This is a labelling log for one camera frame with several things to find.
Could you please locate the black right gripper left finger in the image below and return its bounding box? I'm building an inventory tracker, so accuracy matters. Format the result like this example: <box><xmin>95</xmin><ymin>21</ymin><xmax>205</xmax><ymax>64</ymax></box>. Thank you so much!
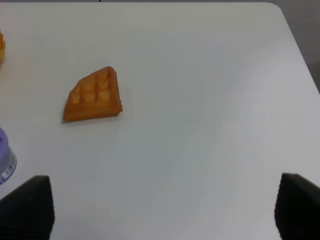
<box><xmin>0</xmin><ymin>175</ymin><xmax>55</xmax><ymax>240</ymax></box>

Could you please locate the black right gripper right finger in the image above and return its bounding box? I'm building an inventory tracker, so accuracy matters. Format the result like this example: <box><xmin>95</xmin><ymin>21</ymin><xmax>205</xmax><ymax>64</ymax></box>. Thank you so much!
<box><xmin>274</xmin><ymin>173</ymin><xmax>320</xmax><ymax>240</ymax></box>

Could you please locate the orange waffle piece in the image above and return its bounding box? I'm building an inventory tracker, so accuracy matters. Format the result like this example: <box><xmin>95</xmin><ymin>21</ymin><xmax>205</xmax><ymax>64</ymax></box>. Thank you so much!
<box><xmin>63</xmin><ymin>66</ymin><xmax>123</xmax><ymax>122</ymax></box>

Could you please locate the orange wicker basket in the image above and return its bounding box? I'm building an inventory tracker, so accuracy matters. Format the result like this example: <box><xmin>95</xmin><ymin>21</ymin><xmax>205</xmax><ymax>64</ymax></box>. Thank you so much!
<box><xmin>0</xmin><ymin>31</ymin><xmax>6</xmax><ymax>63</ymax></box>

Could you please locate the purple lidded short container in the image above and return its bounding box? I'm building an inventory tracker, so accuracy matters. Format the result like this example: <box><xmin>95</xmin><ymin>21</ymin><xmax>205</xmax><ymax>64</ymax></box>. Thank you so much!
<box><xmin>0</xmin><ymin>128</ymin><xmax>17</xmax><ymax>185</ymax></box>

